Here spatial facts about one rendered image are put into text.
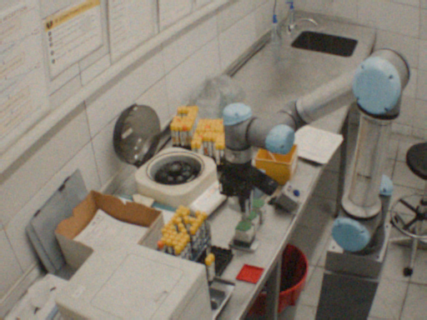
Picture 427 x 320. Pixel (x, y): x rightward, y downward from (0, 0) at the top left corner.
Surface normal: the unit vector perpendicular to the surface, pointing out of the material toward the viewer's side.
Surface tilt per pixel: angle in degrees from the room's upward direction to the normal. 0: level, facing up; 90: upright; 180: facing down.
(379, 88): 80
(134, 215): 95
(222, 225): 0
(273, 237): 0
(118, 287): 0
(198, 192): 90
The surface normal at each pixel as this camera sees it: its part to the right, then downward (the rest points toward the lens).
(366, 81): -0.57, 0.34
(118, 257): -0.07, -0.83
